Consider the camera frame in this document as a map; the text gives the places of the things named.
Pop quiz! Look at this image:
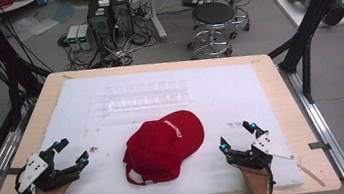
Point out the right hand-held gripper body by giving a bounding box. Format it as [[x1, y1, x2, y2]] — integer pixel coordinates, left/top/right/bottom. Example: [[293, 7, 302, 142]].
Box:
[[223, 128, 296, 175]]

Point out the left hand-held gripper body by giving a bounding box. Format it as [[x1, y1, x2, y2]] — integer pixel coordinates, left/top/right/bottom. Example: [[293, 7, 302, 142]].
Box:
[[11, 146, 83, 194]]

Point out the red baseball cap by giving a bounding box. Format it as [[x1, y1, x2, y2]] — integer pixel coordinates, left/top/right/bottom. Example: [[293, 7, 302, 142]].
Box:
[[116, 107, 212, 189]]

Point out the person's right hand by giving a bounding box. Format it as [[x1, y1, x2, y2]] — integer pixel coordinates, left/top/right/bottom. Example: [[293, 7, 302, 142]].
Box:
[[238, 161, 272, 194]]

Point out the white foam mat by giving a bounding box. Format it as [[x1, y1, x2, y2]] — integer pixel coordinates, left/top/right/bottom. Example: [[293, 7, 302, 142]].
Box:
[[5, 50, 306, 194]]

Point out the clear plastic compartment tray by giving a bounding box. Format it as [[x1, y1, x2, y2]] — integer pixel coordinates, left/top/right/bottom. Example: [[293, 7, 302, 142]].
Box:
[[103, 76, 192, 117]]

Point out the grey power supply unit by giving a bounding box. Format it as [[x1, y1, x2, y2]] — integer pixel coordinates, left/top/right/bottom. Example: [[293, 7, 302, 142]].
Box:
[[75, 23, 95, 52], [65, 24, 83, 53]]

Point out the black computer tower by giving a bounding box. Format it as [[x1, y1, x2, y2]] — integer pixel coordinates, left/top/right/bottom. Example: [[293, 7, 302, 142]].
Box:
[[84, 0, 118, 53], [109, 0, 136, 38]]

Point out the grey desk leg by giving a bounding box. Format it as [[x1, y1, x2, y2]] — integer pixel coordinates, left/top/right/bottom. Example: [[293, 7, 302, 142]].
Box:
[[145, 0, 169, 44]]

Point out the tangle of floor cables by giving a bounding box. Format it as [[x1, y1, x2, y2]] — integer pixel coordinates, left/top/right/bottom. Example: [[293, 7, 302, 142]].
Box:
[[52, 0, 163, 75]]

